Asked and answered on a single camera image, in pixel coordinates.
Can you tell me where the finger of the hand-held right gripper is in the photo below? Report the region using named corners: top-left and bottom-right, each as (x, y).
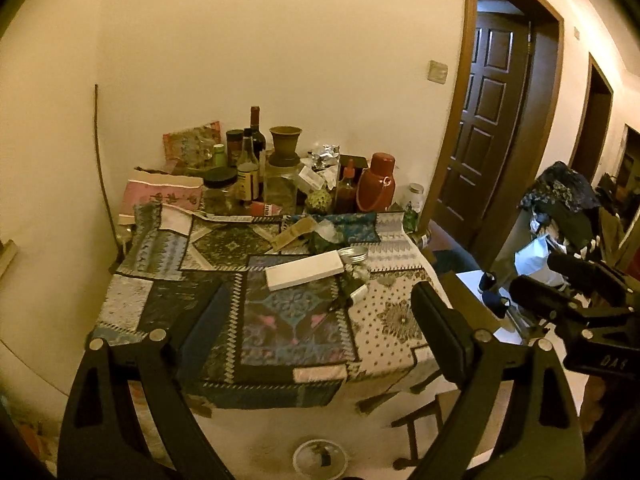
top-left (546, 252), bottom-right (635, 307)
top-left (509, 275), bottom-right (583, 325)

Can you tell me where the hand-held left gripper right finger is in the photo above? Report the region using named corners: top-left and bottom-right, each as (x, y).
top-left (400, 281), bottom-right (587, 480)

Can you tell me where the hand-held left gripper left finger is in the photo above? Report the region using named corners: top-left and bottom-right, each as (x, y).
top-left (56, 280), bottom-right (236, 480)

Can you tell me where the white plastic bag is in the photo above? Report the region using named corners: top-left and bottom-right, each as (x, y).
top-left (514, 237), bottom-right (567, 286)

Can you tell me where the wooden chair far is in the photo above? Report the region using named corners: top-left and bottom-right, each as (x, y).
top-left (440, 269), bottom-right (523, 348)

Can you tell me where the patchwork tablecloth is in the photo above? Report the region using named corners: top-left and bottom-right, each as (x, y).
top-left (90, 207), bottom-right (453, 411)

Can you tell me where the pile of dark clothes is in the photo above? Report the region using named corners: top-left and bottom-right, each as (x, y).
top-left (520, 161), bottom-right (640, 266)

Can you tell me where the flat white box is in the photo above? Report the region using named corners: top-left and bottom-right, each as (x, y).
top-left (264, 250), bottom-right (347, 292)

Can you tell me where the dark wooden chair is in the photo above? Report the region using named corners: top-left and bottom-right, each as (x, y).
top-left (360, 370), bottom-right (451, 467)

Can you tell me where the beige paper packet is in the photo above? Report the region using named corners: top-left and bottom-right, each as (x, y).
top-left (271, 219), bottom-right (317, 252)

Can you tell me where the glass jar with black lid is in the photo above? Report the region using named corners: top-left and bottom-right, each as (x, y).
top-left (202, 167), bottom-right (239, 216)

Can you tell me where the pink patterned box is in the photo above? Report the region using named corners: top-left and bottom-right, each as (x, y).
top-left (119, 169), bottom-right (205, 226)

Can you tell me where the red thermos flask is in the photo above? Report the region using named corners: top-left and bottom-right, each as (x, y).
top-left (355, 152), bottom-right (397, 212)

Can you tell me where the square glass jar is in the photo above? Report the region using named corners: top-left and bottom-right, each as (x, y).
top-left (263, 160), bottom-right (302, 213)

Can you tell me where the small brown sauce bottle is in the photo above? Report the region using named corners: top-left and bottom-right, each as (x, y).
top-left (334, 159), bottom-right (358, 214)

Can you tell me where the clear liquor bottle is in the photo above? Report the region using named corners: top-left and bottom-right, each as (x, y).
top-left (236, 128), bottom-right (261, 204)

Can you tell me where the green bumpy fruit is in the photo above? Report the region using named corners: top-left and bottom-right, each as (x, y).
top-left (305, 187), bottom-right (334, 216)

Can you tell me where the brown wooden door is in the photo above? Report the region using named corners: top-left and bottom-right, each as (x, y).
top-left (440, 10), bottom-right (532, 261)

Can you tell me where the dark spice jar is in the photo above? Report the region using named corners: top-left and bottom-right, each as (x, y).
top-left (225, 129), bottom-right (245, 167)

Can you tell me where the printed pink packet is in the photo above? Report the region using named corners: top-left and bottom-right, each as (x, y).
top-left (162, 120), bottom-right (222, 173)

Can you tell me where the glass bowl on floor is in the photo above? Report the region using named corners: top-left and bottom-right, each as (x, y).
top-left (292, 438), bottom-right (349, 479)

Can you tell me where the brown clay vase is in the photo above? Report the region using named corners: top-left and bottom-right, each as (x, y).
top-left (269, 126), bottom-right (304, 167)

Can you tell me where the crumpled silver foil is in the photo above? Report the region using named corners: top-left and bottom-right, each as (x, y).
top-left (311, 143), bottom-right (342, 171)

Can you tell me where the dark wine bottle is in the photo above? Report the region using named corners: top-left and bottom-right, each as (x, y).
top-left (249, 106), bottom-right (267, 171)

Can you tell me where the thin brown stick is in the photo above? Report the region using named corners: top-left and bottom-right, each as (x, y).
top-left (93, 85), bottom-right (123, 261)

